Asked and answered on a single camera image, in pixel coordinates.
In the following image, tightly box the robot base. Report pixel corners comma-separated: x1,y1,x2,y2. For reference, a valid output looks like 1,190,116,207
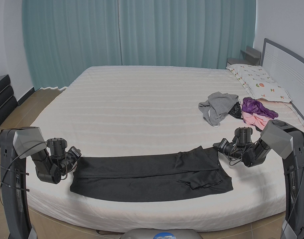
120,228,201,239

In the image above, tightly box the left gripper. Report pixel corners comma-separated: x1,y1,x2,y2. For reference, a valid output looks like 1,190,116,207
67,146,83,160

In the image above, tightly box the grey bedside table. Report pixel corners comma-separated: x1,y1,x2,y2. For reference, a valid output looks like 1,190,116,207
227,45,262,66

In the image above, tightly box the white printed pillow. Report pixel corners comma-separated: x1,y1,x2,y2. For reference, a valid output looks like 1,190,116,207
226,64,292,102

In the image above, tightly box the black T-shirt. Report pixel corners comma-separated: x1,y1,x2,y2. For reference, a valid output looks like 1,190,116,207
69,145,234,203

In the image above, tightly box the pink garment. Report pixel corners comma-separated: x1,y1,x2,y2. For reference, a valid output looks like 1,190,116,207
242,112,270,132

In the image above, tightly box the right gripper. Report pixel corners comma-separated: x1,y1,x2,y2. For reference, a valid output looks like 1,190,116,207
213,138,229,154

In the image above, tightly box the black chest of drawers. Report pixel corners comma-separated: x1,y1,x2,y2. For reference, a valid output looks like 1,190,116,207
0,74,18,134

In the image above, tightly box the grey garment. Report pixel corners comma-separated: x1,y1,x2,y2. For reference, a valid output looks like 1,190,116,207
198,92,239,127

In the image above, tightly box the blue-green curtain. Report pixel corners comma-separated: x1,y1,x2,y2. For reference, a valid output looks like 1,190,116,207
119,0,257,70
22,0,122,91

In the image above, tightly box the bed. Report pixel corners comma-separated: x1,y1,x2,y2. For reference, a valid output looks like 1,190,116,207
25,38,304,233

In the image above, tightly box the purple garment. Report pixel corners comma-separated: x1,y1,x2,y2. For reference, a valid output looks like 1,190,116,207
241,97,279,120

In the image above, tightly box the black cable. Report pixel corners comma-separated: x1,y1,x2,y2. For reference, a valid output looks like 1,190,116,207
96,229,122,235
4,140,50,174

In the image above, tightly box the black garment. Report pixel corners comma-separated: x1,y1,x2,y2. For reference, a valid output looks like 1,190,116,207
228,102,242,119

